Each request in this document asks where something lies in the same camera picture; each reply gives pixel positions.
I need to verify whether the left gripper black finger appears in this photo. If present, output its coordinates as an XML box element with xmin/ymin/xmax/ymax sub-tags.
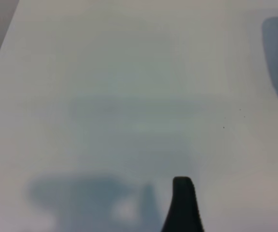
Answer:
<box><xmin>161</xmin><ymin>176</ymin><xmax>204</xmax><ymax>232</ymax></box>

